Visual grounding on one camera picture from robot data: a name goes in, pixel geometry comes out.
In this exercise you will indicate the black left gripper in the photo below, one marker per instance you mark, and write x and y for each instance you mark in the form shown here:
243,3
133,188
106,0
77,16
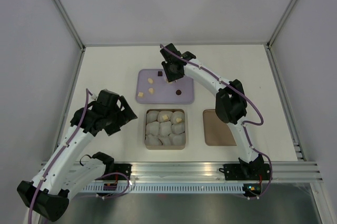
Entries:
126,115

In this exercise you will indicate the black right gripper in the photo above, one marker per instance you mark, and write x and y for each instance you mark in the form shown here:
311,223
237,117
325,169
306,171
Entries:
170,77

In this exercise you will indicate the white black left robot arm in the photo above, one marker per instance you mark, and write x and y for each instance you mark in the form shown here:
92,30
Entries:
49,193

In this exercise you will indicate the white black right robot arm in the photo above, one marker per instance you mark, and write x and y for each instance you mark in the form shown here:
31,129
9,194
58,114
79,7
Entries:
232,107

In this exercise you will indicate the lilac plastic tray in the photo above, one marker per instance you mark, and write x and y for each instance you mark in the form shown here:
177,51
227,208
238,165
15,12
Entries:
164,93

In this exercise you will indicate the beige tin box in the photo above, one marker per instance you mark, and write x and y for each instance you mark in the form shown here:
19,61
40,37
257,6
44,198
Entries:
163,129

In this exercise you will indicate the beige tin lid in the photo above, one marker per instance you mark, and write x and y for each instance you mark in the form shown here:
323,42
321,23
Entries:
216,132

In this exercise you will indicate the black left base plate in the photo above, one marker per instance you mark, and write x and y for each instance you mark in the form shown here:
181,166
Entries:
124,168

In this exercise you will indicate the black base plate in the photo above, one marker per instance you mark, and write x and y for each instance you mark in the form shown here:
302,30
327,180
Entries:
124,168
239,172

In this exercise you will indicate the white slotted cable duct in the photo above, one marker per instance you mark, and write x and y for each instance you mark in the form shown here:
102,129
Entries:
162,188

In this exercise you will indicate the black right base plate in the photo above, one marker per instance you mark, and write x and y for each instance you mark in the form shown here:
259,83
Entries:
239,172

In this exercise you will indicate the aluminium mounting rail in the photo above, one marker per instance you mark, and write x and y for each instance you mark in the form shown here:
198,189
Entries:
195,172

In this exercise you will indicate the aluminium frame post left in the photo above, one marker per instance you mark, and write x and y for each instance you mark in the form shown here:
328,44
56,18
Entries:
69,24

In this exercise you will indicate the aluminium frame post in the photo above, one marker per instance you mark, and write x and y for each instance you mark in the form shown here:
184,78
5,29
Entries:
69,24
284,17

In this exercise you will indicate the aluminium frame post right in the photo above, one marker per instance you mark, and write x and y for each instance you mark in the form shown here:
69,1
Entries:
284,17

